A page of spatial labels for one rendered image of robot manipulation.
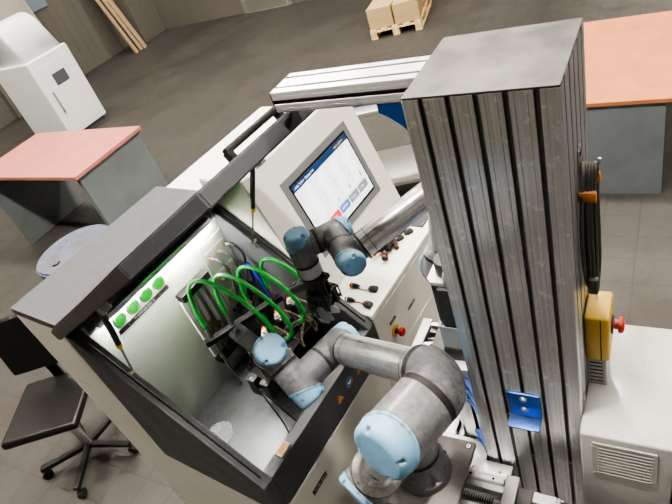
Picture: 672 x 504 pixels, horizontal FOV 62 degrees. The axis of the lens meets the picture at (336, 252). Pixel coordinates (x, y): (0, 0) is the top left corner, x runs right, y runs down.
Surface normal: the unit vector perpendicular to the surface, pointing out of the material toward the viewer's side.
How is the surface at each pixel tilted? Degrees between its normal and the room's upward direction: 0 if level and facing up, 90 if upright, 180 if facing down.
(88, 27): 90
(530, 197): 90
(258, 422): 0
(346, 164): 76
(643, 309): 0
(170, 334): 90
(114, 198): 90
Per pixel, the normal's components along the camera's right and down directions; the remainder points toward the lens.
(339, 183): 0.72, -0.06
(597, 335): -0.41, 0.65
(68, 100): 0.86, 0.06
